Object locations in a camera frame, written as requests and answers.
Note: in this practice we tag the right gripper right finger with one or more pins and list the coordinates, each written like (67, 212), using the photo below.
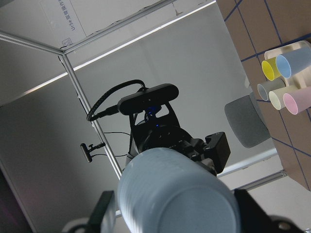
(255, 220)

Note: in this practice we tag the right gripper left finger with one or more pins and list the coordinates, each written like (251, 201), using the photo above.
(102, 219)

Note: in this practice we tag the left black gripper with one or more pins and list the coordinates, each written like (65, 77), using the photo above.
(148, 136)

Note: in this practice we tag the light blue plastic cup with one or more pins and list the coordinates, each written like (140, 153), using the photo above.
(163, 191)

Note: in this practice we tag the grey plastic cup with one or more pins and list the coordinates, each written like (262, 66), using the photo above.
(267, 86)

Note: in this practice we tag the pale green plastic cup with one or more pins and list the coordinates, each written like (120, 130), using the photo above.
(276, 96)

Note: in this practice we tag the pink plastic cup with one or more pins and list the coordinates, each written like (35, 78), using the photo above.
(298, 100)

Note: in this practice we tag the yellow plastic cup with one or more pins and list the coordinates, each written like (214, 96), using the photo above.
(270, 69)

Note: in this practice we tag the grey office chair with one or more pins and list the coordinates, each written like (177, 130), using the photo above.
(246, 121)

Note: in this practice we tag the cream plastic tray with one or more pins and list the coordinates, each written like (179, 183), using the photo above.
(301, 79)

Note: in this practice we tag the black webcam on frame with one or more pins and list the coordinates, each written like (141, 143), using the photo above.
(87, 150)

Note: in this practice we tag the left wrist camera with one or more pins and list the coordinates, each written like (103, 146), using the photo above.
(155, 96)

